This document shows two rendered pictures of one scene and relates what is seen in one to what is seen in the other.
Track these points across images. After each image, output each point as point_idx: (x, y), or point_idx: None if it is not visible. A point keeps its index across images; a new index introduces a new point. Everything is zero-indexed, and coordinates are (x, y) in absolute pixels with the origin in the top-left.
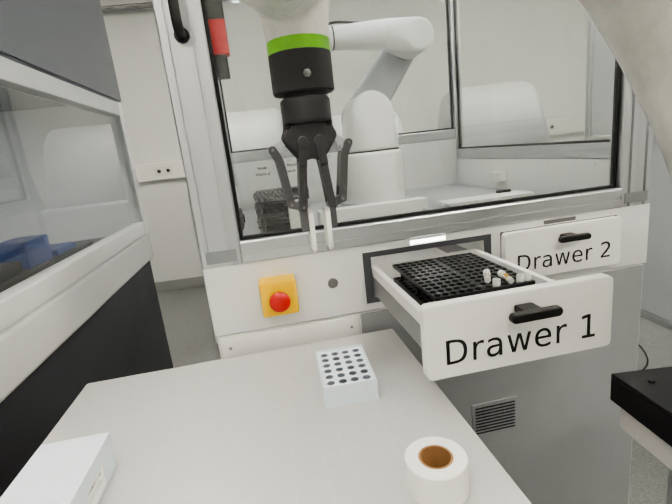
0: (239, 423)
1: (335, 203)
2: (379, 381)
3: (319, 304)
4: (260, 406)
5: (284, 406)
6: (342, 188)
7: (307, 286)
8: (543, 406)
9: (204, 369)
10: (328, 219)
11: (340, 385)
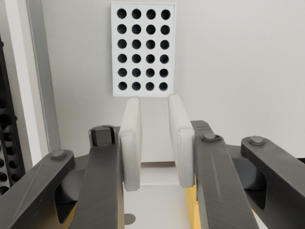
0: (267, 10)
1: (93, 146)
2: (105, 42)
3: (152, 199)
4: (242, 36)
5: (217, 27)
6: (43, 176)
7: (169, 218)
8: None
9: (299, 140)
10: (129, 120)
11: (155, 2)
